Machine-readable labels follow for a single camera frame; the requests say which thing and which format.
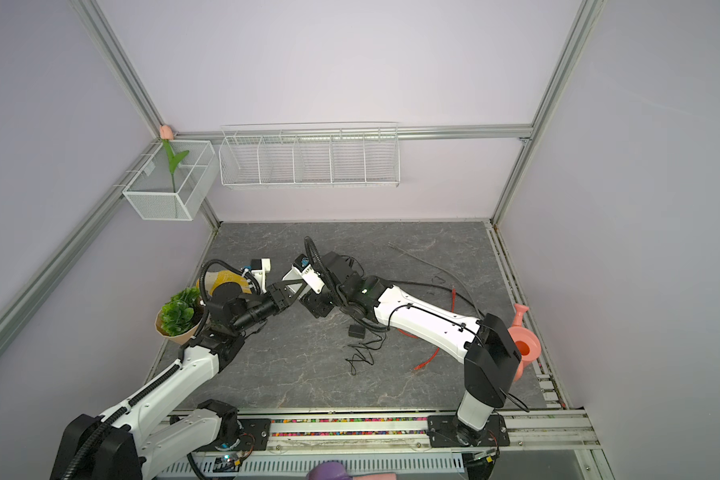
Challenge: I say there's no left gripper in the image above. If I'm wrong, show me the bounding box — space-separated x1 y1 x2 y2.
232 280 307 333

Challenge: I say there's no black power adapter with cable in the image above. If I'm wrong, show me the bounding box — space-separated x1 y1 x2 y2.
345 324 387 376

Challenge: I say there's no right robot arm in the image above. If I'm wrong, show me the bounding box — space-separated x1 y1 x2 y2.
291 252 521 446

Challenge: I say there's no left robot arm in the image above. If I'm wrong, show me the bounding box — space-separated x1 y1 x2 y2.
51 258 313 479

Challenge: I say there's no yellow work glove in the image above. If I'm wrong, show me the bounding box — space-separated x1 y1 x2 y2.
204 270 254 297

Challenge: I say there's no potted green plant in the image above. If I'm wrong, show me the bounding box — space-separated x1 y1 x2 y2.
155 287 207 345

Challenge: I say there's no white mesh corner basket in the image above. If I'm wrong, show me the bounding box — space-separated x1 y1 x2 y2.
123 140 220 221

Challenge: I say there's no purple object at bottom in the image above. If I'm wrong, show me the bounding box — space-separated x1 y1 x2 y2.
306 461 353 480

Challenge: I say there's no pink watering can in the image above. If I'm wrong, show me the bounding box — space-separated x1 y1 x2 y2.
508 303 542 382

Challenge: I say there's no artificial pink tulip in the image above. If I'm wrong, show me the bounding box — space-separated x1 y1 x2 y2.
159 125 189 193

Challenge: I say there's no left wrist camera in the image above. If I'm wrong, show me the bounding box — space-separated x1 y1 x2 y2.
250 258 271 293

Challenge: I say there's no grey ethernet cable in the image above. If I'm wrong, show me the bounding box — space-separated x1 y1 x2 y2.
387 241 494 319

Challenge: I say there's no red ethernet cable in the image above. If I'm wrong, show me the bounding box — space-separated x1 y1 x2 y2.
395 287 458 372

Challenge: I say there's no white wire wall basket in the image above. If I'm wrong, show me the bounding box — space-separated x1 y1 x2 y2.
219 122 401 188

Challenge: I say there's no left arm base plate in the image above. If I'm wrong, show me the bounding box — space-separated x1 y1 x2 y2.
213 417 272 452

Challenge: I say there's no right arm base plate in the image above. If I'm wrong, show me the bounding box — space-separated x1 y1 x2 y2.
426 413 510 448

